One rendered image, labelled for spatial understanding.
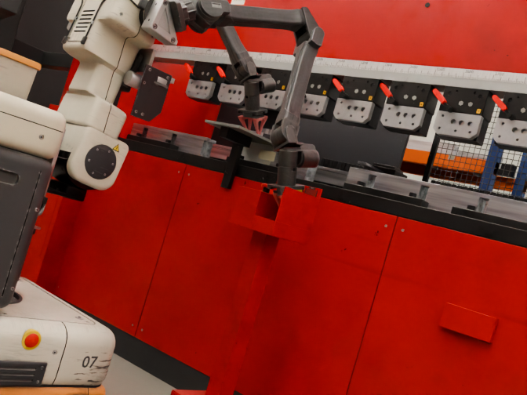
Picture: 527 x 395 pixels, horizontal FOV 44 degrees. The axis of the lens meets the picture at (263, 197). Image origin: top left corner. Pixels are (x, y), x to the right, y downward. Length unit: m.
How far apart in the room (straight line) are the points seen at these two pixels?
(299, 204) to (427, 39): 0.78
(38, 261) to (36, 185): 1.42
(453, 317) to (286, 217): 0.55
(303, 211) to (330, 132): 1.15
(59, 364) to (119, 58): 0.89
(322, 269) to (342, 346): 0.26
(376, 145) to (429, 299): 1.10
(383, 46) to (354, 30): 0.15
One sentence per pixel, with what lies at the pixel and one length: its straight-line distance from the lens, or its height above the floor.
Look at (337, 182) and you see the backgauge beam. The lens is 2.65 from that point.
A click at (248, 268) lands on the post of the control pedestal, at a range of 1.99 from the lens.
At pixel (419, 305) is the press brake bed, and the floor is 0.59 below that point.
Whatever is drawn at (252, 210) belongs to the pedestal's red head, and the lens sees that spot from 1.95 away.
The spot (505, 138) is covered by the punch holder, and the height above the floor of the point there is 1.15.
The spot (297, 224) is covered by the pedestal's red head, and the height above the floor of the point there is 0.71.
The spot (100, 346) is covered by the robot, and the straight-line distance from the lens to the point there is 1.88.
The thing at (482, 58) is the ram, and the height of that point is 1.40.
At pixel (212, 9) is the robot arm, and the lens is 1.96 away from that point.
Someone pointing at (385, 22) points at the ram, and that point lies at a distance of 2.45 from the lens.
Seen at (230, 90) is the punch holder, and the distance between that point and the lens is 2.77.
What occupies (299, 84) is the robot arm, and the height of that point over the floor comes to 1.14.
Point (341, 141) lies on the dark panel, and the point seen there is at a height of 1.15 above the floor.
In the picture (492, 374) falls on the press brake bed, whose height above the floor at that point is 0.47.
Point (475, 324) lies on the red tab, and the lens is 1.92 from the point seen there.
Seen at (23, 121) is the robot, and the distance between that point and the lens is 1.67.
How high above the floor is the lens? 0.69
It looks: 2 degrees up
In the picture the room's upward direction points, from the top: 17 degrees clockwise
